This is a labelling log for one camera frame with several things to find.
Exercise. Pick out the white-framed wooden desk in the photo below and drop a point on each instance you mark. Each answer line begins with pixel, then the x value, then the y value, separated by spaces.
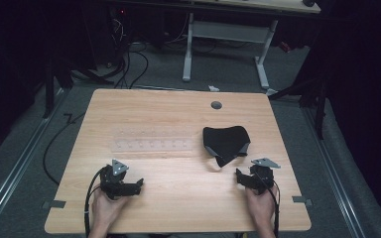
pixel 228 31

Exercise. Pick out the person's right hand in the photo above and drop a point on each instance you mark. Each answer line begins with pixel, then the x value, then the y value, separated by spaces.
pixel 261 206

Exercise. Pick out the round grey table grommet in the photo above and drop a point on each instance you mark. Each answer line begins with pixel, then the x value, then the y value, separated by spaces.
pixel 216 105

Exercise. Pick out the metal floor rail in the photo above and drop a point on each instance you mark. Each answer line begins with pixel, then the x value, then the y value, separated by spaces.
pixel 334 168
pixel 13 168

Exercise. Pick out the grey tape strip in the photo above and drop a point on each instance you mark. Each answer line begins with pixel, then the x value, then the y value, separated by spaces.
pixel 54 204
pixel 301 200

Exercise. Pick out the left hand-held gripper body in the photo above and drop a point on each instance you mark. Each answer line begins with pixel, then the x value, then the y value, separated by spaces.
pixel 112 183

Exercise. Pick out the clear plastic strip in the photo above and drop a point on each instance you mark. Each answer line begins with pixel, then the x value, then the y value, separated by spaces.
pixel 152 142

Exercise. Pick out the black metal stand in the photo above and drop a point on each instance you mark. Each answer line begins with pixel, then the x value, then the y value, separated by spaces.
pixel 50 89

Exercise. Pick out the white paper scrap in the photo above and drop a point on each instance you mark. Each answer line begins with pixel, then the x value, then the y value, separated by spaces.
pixel 213 88

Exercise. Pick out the person's left hand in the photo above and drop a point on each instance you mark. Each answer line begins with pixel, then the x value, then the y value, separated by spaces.
pixel 107 210

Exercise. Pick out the black face mask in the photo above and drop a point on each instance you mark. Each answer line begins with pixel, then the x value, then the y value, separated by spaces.
pixel 225 142

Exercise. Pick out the black tripod stand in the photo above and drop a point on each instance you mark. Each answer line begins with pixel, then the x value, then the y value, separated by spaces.
pixel 311 92

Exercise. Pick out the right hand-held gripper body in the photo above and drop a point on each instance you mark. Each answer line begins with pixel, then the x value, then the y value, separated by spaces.
pixel 262 177

